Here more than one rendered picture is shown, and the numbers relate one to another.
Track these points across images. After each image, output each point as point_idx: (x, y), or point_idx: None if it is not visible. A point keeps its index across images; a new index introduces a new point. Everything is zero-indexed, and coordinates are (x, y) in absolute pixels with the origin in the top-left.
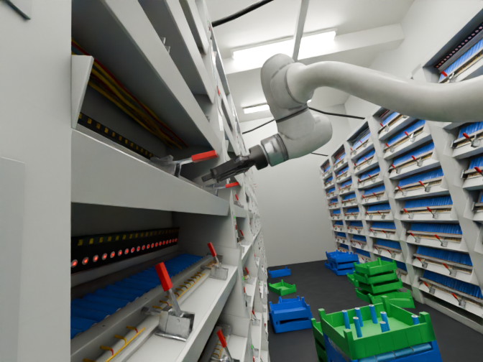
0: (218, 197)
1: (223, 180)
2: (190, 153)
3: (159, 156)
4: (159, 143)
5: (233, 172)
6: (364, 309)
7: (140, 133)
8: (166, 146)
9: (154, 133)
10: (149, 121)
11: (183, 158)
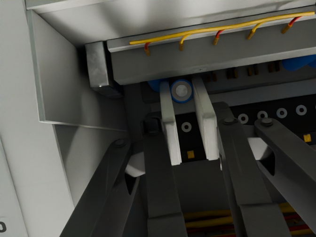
0: (69, 59)
1: (72, 161)
2: (133, 233)
3: (184, 176)
4: (187, 211)
5: (180, 206)
6: None
7: (277, 192)
8: (146, 221)
9: (282, 206)
10: (297, 224)
11: (133, 207)
